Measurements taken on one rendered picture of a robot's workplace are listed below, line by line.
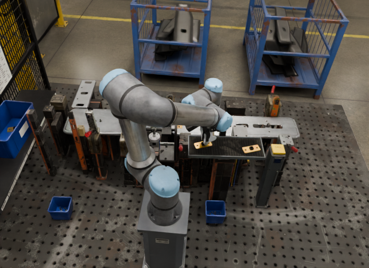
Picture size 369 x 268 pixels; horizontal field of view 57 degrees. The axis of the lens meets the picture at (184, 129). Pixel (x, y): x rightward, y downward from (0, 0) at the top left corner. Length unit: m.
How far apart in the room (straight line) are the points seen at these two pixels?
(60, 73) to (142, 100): 3.41
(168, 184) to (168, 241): 0.32
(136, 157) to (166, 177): 0.14
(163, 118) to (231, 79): 3.18
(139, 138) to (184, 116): 0.21
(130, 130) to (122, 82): 0.20
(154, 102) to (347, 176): 1.65
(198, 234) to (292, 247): 0.50
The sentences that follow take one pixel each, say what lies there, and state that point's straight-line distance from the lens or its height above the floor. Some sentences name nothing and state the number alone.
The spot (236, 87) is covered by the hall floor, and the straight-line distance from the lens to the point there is 4.06.
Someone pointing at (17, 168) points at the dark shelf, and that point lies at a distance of 1.88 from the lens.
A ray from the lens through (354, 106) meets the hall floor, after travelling 4.27.
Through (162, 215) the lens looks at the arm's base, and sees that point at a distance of 1.41.
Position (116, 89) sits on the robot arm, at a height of 1.73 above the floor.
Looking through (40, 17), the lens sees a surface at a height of 0.38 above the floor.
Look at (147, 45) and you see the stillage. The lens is 4.43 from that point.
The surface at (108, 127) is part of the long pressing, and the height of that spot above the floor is 1.00.
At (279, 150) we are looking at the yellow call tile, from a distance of 1.72.
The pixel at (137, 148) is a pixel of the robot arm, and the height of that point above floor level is 1.44.
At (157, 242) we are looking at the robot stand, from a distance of 1.54.
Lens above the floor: 2.35
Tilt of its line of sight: 43 degrees down
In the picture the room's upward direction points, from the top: 3 degrees clockwise
